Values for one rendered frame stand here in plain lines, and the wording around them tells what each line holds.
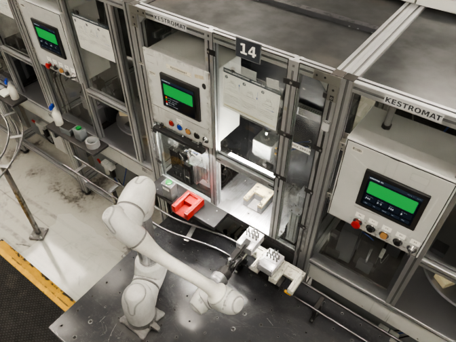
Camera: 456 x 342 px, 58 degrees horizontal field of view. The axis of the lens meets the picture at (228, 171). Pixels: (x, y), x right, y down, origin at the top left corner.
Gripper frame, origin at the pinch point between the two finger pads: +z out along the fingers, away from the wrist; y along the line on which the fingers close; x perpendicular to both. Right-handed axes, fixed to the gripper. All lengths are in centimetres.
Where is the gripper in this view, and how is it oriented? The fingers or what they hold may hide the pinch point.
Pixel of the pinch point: (245, 247)
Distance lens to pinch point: 217.8
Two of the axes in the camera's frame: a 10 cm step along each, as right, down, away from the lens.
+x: -8.0, -4.2, 4.2
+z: 5.9, -6.2, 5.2
